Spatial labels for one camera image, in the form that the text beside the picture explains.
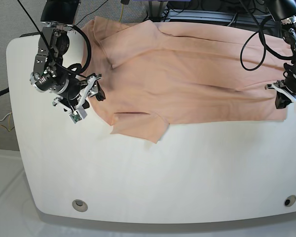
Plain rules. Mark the aluminium frame rail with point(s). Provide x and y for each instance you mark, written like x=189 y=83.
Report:
x=210 y=17

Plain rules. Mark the peach orange T-shirt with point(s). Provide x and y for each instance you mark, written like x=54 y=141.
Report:
x=158 y=74

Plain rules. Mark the left table grommet hole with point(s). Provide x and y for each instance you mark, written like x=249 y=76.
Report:
x=79 y=205

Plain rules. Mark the right table grommet hole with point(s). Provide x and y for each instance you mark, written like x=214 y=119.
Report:
x=289 y=201

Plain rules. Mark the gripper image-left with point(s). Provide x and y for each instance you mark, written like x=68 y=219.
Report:
x=68 y=92

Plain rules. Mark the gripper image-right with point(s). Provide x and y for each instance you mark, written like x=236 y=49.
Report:
x=282 y=101

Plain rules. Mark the table grommet hole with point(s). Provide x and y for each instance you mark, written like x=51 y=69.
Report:
x=79 y=205
x=289 y=201

